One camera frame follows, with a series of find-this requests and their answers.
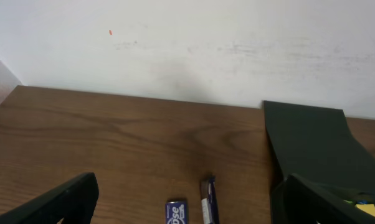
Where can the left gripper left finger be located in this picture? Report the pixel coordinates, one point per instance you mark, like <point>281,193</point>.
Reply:
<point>71,202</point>

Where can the blue Eclipse mint box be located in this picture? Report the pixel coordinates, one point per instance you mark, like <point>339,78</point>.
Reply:
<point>176,212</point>

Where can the yellow Hacks candy bag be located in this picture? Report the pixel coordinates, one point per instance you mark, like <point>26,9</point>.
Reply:
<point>366,207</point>

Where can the dark green open box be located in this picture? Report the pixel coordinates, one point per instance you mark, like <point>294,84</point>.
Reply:
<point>317,144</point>

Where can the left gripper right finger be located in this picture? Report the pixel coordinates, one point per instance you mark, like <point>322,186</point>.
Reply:
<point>298,200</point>

